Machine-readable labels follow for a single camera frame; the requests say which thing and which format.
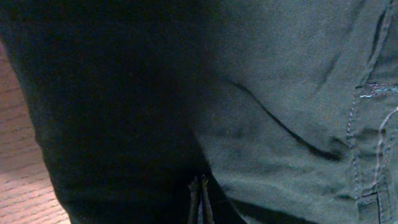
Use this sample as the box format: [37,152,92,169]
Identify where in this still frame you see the black shorts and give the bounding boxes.
[1,0,397,224]

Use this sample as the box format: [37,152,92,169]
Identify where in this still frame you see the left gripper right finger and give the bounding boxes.
[199,174,248,224]

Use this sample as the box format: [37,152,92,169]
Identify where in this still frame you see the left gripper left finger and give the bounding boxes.
[175,176,199,224]

